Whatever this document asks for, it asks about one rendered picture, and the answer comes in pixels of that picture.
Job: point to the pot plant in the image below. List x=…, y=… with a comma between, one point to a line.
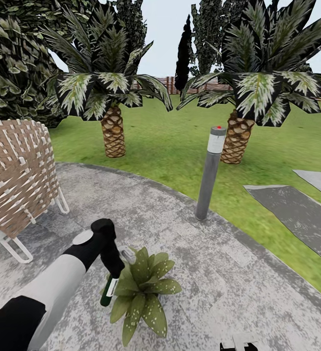
x=138, y=293

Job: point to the insectifuge atomizer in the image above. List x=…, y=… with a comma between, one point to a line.
x=110, y=289

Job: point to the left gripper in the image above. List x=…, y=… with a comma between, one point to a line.
x=112, y=262

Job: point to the garden chair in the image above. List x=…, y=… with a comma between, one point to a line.
x=28, y=181

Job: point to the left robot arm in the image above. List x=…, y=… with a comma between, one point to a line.
x=28, y=318

